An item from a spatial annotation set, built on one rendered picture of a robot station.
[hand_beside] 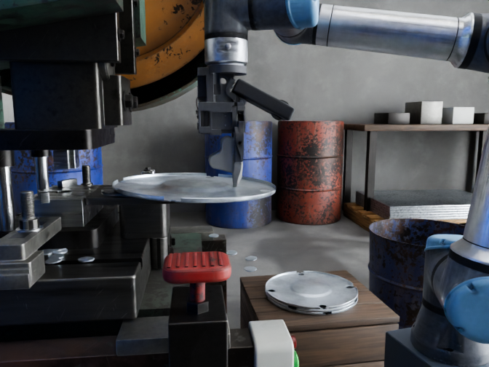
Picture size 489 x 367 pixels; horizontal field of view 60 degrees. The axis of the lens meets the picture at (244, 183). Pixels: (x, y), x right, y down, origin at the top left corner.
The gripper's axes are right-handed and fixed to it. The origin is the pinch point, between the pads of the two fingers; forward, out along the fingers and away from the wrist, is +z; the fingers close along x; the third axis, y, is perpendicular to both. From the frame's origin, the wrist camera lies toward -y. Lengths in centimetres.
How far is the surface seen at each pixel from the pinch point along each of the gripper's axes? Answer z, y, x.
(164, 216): 5.4, 13.3, 4.8
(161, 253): 11.8, 13.8, 5.0
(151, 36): -31, 18, -36
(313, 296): 43, -27, -42
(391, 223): 34, -75, -92
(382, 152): 24, -178, -330
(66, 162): -3.8, 29.3, 2.5
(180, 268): 3.5, 9.4, 35.5
